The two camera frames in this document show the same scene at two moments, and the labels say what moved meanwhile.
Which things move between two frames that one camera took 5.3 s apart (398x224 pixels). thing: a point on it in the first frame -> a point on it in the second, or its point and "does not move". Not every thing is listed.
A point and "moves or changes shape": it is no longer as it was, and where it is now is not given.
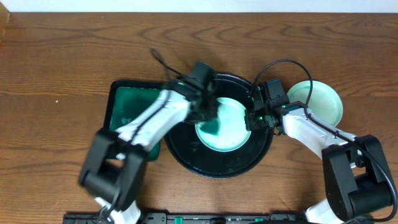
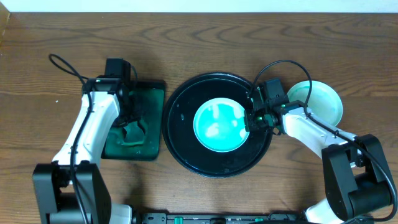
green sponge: x=212 y=126 moves or changes shape
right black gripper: x=250 y=124 does not move
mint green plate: x=232 y=135 does not move
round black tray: x=190 y=154 does not move
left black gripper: x=208 y=111 -> x=131 y=116
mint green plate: x=324 y=101 does not move
